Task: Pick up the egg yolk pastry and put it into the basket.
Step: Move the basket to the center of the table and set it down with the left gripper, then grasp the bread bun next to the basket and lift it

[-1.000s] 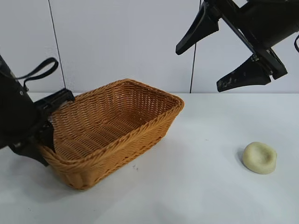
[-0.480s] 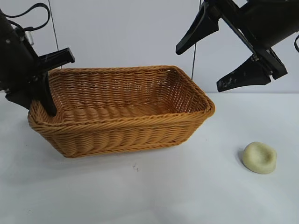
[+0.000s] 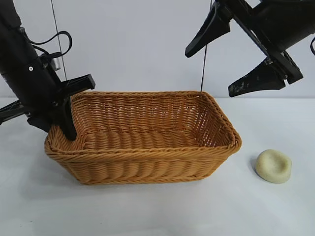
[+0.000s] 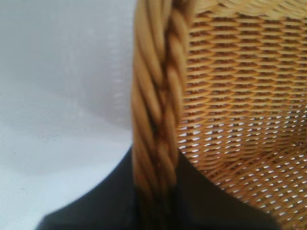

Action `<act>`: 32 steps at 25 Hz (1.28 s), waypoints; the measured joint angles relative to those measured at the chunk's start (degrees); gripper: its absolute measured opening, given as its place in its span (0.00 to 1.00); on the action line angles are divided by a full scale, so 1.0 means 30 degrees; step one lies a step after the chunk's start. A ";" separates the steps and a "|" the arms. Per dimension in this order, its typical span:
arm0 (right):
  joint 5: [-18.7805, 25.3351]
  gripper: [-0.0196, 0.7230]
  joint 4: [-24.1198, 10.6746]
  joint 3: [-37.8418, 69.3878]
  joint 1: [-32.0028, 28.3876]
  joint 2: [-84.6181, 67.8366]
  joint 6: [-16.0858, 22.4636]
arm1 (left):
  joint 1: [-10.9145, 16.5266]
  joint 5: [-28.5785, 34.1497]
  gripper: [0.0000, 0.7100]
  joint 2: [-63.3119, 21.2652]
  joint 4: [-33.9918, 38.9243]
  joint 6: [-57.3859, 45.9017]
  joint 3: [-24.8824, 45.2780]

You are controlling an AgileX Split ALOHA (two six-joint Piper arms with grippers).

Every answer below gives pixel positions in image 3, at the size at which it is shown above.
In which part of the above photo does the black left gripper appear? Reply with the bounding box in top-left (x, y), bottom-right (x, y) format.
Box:
top-left (0, 23), bottom-right (96, 142)

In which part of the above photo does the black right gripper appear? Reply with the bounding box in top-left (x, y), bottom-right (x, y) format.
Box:
top-left (185, 0), bottom-right (315, 98)

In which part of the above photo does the brown woven wicker basket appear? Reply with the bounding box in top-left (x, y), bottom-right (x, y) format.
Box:
top-left (44, 90), bottom-right (242, 185)

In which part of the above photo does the pale yellow egg yolk pastry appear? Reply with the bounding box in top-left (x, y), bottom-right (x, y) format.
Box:
top-left (255, 148), bottom-right (293, 184)

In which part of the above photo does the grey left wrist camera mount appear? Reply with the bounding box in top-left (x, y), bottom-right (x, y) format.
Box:
top-left (39, 51), bottom-right (63, 72)

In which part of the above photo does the black left wrist camera cable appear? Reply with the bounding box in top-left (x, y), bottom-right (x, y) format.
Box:
top-left (31, 30), bottom-right (73, 59)

